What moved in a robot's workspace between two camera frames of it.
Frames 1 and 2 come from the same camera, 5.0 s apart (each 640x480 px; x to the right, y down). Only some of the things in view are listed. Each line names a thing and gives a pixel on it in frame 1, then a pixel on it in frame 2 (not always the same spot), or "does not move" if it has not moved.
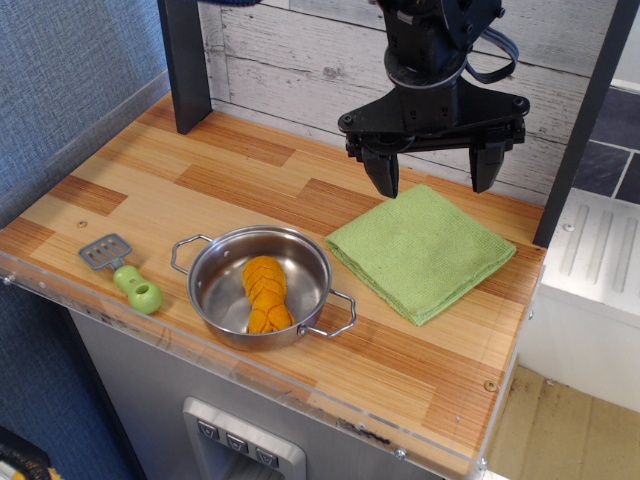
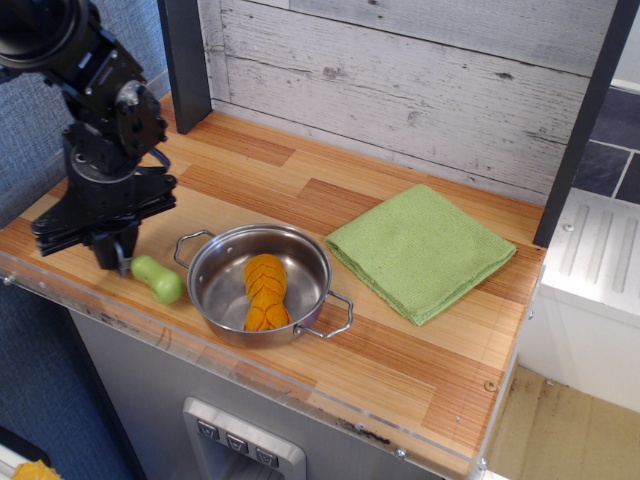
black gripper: x=448 y=116 to x=92 y=205
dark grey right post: x=587 y=119 does not move
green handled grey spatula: x=144 y=297 to x=166 y=284
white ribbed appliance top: x=594 y=251 does not move
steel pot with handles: x=214 y=270 does not move
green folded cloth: x=419 y=252 does not move
